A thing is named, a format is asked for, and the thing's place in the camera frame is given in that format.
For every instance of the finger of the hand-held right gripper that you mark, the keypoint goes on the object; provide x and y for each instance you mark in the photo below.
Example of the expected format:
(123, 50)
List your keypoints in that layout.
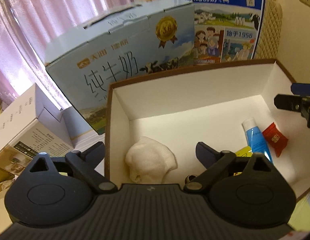
(287, 102)
(302, 88)

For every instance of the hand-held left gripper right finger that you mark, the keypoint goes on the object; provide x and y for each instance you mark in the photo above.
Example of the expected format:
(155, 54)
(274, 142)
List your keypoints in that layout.
(203, 152)

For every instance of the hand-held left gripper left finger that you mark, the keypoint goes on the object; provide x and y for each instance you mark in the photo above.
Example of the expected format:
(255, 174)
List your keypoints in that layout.
(96, 151)

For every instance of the dark velvet scrunchie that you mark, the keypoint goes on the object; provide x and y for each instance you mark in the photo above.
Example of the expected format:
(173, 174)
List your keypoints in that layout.
(189, 179)

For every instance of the red snack packet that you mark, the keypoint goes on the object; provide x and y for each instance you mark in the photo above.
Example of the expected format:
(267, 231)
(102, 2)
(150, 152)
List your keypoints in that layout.
(274, 137)

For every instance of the yellow snack packet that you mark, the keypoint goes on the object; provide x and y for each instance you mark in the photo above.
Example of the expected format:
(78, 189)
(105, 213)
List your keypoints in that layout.
(243, 152)

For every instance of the blue and white tube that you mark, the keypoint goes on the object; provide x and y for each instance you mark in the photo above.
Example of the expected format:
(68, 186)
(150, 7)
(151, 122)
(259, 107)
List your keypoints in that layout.
(256, 137)

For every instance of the white sock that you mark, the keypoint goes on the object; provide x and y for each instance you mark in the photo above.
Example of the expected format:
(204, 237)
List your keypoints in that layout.
(150, 157)

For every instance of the brown cardboard box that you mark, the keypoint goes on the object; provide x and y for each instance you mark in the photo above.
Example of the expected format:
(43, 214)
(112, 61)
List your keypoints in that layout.
(195, 97)

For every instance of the checked tablecloth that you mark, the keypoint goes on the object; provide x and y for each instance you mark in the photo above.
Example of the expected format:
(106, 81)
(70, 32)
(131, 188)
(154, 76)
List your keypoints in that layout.
(82, 140)

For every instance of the beige quilted chair cover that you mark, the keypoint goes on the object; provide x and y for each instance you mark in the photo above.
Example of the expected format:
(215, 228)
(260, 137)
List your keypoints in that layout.
(270, 30)

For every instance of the white and beige product box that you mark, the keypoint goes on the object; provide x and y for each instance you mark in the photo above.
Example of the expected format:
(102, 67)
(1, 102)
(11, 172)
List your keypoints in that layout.
(27, 120)

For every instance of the dark blue milk carton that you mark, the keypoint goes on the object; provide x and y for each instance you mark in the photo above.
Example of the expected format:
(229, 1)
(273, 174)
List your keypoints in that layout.
(220, 30)

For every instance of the light blue milk carton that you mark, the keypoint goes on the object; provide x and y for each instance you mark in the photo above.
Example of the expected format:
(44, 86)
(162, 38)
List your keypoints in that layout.
(119, 55)

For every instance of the pink curtain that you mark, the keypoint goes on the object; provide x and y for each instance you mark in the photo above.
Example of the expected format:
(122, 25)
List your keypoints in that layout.
(44, 17)

